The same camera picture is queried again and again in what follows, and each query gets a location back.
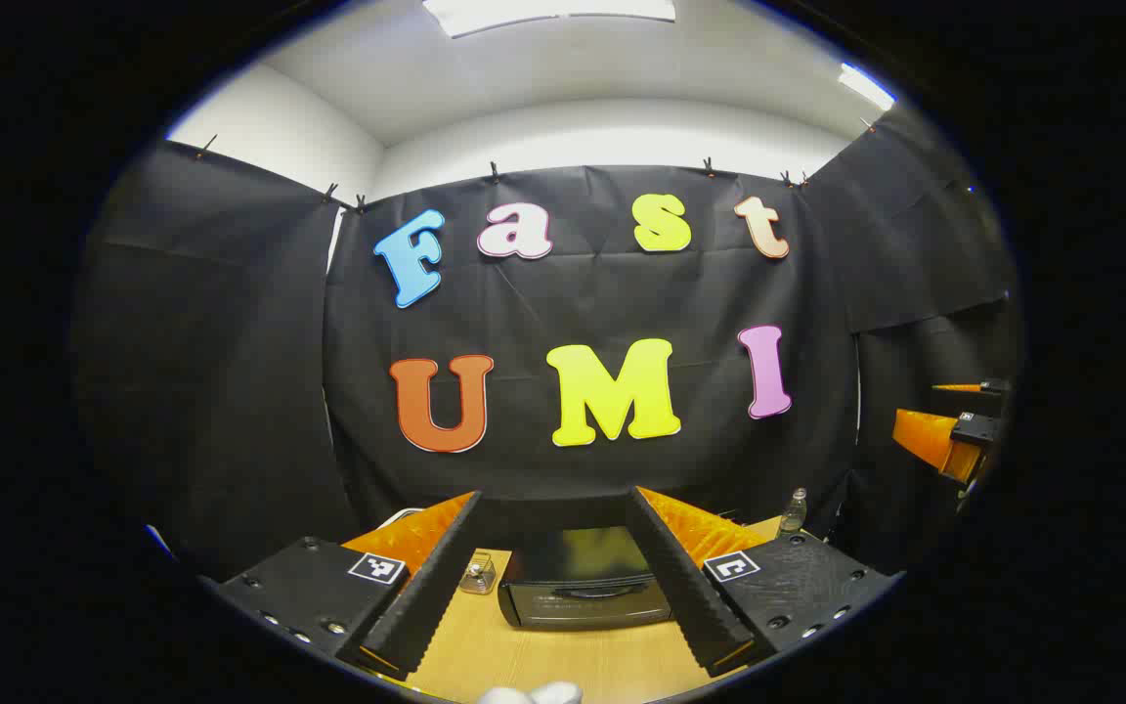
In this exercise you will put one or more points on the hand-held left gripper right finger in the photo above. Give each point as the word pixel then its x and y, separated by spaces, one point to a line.
pixel 685 587

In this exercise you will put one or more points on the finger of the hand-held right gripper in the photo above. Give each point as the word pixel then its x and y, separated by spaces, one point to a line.
pixel 988 387
pixel 925 440

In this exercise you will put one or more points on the black electric oven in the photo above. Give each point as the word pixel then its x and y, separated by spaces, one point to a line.
pixel 583 582

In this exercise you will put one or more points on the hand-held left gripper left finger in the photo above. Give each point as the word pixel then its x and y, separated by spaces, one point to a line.
pixel 426 606

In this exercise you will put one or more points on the small glass cup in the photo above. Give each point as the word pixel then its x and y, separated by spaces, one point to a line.
pixel 477 573

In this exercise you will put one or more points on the ceiling light panel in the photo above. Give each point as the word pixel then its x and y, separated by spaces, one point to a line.
pixel 866 86

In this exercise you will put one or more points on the clear plastic water bottle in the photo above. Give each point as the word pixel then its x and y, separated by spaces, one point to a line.
pixel 794 513

